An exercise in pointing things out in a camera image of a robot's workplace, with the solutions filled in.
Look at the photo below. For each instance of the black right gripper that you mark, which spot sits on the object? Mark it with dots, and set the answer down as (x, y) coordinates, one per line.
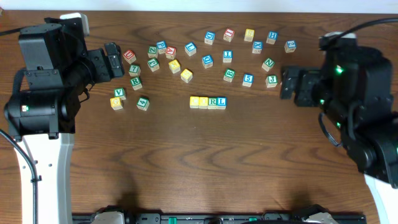
(304, 87)

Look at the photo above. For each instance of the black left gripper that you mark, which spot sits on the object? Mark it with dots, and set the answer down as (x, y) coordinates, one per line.
(104, 65)

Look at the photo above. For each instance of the blue l letter block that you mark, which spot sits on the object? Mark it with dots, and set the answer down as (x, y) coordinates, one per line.
(190, 49)
(221, 103)

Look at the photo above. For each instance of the green r letter block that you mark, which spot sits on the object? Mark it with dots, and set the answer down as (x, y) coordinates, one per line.
(212, 103)
(136, 83)

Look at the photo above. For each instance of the yellow C letter block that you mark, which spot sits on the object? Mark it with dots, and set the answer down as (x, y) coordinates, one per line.
(194, 102)

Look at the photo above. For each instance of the yellow O letter block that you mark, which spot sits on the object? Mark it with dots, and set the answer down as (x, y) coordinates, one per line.
(203, 102)

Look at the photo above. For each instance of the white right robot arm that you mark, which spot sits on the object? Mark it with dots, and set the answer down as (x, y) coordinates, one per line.
(353, 90)

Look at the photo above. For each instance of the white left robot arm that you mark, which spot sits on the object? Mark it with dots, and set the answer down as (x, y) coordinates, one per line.
(46, 97)

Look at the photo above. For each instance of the red U letter block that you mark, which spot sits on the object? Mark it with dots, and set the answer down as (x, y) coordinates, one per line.
(129, 56)

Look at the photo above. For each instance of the green J letter block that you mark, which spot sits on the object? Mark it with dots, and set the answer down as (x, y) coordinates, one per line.
(271, 81)

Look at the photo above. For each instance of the green V letter block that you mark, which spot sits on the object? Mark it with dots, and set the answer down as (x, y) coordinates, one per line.
(120, 92)

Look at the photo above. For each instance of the green 7 number block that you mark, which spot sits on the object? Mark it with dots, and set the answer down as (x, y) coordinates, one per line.
(134, 70)

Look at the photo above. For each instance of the green N letter block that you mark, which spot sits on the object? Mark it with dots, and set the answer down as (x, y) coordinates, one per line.
(268, 64)

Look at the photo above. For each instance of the yellow G letter block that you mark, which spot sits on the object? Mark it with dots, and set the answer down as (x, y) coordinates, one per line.
(116, 103)

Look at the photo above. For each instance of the blue 2 number block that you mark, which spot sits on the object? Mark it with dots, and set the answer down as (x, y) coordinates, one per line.
(290, 46)

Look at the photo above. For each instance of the green Z letter block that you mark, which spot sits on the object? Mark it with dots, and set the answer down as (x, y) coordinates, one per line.
(152, 52)

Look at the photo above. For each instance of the blue 5 number block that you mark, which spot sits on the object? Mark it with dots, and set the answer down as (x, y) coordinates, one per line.
(248, 80)

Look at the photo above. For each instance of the green 4 number block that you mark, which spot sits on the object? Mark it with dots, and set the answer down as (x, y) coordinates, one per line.
(143, 104)

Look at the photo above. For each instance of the blue H letter block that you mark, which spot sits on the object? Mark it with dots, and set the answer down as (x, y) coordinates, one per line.
(272, 37)

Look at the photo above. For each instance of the blue X letter block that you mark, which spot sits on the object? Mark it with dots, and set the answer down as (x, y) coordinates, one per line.
(257, 47)

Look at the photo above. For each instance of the blue P letter block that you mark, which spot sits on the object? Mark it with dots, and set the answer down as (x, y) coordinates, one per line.
(161, 47)

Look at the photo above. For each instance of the red A letter block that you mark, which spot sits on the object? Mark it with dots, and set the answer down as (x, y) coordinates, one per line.
(170, 52)

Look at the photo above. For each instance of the green B letter block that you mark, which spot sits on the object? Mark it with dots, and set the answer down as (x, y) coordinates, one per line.
(229, 75)

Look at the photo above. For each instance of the yellow block beside R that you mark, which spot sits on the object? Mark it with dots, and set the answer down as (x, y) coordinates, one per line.
(174, 66)

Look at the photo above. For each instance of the yellow S letter block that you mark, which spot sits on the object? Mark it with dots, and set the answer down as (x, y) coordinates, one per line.
(249, 35)

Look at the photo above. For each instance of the blue I letter block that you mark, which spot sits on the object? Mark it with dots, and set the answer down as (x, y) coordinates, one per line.
(227, 56)

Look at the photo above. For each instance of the yellow block upper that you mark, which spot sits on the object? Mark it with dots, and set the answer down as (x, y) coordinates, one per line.
(186, 75)

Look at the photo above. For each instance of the red I letter block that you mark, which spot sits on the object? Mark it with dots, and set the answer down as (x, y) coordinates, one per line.
(228, 35)

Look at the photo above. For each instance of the blue D letter block lower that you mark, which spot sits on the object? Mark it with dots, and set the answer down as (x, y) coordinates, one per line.
(207, 61)

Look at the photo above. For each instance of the blue d letter block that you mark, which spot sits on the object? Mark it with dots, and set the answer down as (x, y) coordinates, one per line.
(209, 38)
(207, 61)

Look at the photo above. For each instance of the blue D letter block upper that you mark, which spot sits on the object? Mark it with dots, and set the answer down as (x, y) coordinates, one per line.
(209, 38)

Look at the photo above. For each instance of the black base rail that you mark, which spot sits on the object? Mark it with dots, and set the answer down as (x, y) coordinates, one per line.
(312, 214)

